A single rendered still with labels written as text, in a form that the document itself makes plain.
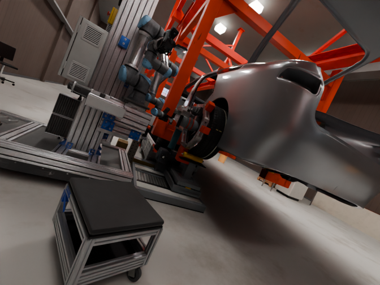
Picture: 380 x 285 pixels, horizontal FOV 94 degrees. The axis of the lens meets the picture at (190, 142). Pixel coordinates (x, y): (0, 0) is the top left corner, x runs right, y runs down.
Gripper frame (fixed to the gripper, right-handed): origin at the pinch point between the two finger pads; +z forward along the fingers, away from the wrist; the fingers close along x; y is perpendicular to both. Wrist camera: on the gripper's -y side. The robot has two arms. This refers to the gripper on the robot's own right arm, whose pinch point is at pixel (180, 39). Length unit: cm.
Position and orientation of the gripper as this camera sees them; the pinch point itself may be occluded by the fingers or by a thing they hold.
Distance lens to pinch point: 116.5
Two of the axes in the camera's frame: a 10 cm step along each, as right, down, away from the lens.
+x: -6.3, -3.8, -6.8
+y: -5.0, 8.7, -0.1
